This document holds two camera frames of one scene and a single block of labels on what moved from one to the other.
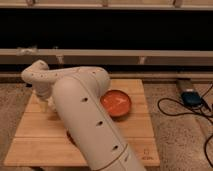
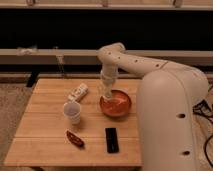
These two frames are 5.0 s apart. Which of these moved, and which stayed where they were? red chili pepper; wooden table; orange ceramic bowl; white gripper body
Moved: white gripper body
Stayed: red chili pepper; orange ceramic bowl; wooden table
